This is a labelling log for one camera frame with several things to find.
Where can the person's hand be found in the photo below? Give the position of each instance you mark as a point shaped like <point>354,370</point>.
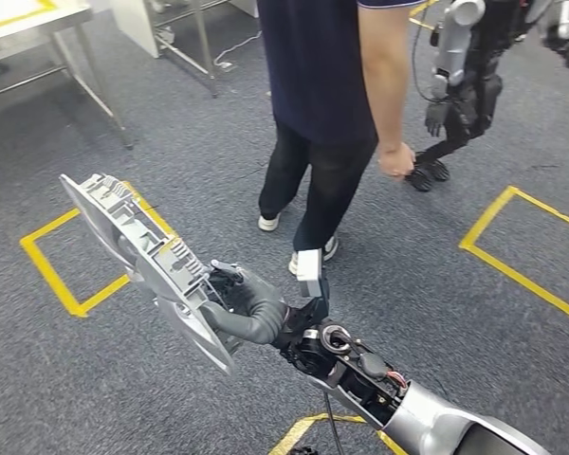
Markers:
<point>396,162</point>

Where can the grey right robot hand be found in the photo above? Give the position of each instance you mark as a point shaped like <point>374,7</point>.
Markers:
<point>253,292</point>

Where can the silver wheel cover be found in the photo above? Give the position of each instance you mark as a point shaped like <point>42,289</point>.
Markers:
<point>138,251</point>

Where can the person's forearm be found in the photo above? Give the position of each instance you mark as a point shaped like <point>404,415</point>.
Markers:
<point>384,81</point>

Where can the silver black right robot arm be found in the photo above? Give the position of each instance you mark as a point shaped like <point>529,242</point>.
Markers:
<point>408,408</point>

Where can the steel workbench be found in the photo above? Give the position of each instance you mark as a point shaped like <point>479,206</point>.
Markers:
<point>28,19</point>

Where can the person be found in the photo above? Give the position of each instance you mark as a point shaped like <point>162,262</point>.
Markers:
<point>322,75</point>

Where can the black silver humanoid robot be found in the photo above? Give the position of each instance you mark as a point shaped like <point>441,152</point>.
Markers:
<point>474,75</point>

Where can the yellow floor tape square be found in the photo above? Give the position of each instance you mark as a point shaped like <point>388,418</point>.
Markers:
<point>516,278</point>

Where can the white cabinet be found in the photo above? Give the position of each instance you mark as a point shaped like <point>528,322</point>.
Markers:
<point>132,25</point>

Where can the yellow tape frame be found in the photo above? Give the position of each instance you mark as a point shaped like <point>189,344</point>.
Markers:
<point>14,17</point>

